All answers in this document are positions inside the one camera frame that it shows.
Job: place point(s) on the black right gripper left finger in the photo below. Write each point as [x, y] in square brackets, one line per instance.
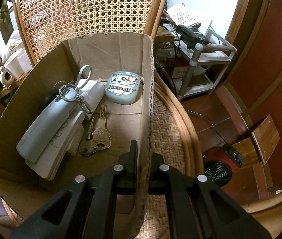
[86, 207]

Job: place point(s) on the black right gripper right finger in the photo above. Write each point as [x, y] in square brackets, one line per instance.
[198, 208]

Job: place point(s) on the white fan remote control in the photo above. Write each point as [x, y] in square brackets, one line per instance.
[48, 162]

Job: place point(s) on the brown cardboard box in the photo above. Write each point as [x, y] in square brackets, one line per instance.
[99, 55]

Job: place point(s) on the brass and silver keys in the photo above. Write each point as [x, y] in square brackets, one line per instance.
[100, 136]

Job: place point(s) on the light blue power bank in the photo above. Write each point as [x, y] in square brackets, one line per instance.
[45, 126]

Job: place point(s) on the black keys with AIMA tag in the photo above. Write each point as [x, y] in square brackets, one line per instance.
[68, 93]

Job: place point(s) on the light blue cartoon tin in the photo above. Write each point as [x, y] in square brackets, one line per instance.
[122, 87]

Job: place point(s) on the white power adapter cube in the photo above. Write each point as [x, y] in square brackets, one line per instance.
[75, 140]

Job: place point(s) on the red electric fan heater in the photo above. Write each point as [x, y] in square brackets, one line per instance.
[221, 162]

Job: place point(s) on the small wooden stool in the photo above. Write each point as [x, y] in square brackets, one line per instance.
[256, 151]

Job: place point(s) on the white metal shelf rack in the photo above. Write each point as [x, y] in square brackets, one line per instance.
[190, 72]

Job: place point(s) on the cream ceramic mug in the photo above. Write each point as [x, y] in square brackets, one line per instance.
[11, 70]

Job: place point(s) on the black landline telephone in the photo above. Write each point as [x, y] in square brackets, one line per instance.
[191, 36]

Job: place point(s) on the rattan cane chair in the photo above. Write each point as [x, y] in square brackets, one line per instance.
[44, 24]

